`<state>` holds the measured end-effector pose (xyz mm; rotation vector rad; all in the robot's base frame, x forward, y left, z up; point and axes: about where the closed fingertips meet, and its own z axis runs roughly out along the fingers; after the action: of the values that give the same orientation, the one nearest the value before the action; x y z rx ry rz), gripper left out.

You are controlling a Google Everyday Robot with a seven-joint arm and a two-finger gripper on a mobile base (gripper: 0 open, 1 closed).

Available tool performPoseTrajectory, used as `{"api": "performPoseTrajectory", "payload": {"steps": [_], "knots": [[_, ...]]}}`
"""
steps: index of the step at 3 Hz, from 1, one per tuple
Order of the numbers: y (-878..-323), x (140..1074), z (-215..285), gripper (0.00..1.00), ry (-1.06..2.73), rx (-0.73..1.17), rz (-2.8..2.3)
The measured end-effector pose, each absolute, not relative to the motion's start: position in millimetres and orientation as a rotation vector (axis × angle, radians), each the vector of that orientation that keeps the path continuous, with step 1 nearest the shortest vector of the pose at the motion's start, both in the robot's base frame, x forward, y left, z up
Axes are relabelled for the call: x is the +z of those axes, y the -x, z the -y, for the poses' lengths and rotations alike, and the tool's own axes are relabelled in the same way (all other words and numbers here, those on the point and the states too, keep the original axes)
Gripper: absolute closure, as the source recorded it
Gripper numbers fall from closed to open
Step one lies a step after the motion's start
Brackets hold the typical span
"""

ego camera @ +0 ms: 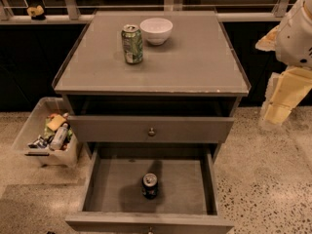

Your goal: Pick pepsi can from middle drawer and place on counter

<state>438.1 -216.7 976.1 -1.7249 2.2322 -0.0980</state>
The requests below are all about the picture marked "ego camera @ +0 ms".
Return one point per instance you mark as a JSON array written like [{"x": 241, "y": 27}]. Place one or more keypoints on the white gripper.
[{"x": 293, "y": 41}]

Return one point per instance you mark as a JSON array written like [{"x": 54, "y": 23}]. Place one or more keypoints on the blue pepsi can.
[{"x": 149, "y": 186}]

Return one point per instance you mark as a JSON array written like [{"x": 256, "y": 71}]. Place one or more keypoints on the grey drawer cabinet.
[{"x": 193, "y": 74}]

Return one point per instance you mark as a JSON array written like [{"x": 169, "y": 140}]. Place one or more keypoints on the brass top drawer knob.
[{"x": 151, "y": 132}]

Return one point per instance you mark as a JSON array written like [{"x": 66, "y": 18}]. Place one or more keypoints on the green soda can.
[{"x": 132, "y": 44}]

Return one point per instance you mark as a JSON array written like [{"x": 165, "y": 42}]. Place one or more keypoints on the grey top drawer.
[{"x": 135, "y": 129}]

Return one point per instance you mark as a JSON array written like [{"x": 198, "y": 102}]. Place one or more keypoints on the grey open middle drawer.
[{"x": 186, "y": 202}]

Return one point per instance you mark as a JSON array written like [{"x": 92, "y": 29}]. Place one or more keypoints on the white railing ledge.
[{"x": 166, "y": 11}]

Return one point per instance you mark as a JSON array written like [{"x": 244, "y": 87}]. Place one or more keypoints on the white bowl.
[{"x": 156, "y": 31}]

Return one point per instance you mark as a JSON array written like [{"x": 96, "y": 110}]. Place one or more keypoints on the yellow sponge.
[{"x": 56, "y": 122}]

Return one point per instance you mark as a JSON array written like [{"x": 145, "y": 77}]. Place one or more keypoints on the white plastic bottle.
[{"x": 59, "y": 137}]

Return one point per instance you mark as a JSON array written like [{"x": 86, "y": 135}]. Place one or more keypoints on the clear plastic storage bin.
[{"x": 33, "y": 140}]

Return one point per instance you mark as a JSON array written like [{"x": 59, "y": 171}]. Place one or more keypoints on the yellow black object on ledge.
[{"x": 36, "y": 12}]

